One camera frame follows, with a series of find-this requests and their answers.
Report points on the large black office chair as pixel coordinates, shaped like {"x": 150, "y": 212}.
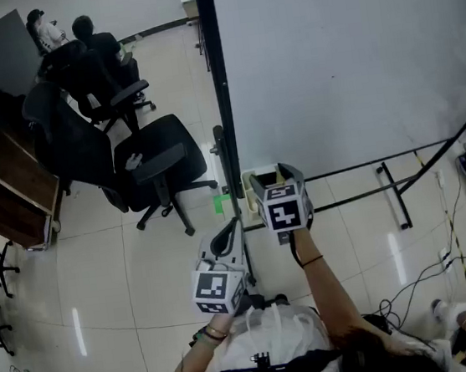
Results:
{"x": 85, "y": 152}

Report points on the cream plastic box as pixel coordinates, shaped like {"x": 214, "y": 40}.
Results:
{"x": 250, "y": 204}

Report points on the wooden cart with metal frame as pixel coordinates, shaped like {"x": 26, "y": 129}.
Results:
{"x": 9, "y": 183}

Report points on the white partition board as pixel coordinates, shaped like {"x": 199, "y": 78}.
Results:
{"x": 326, "y": 51}

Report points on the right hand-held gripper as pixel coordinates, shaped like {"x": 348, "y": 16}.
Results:
{"x": 283, "y": 213}

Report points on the white power strip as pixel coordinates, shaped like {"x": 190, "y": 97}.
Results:
{"x": 446, "y": 259}

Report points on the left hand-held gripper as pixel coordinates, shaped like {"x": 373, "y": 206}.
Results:
{"x": 218, "y": 286}

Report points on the person's left forearm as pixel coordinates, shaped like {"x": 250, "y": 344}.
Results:
{"x": 194, "y": 364}

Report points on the black office chair with armrests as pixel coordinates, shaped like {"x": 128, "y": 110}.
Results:
{"x": 91, "y": 78}

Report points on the person's right forearm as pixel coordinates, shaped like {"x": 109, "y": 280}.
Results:
{"x": 328, "y": 295}

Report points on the person's white shirt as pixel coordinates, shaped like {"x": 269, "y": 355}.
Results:
{"x": 272, "y": 336}

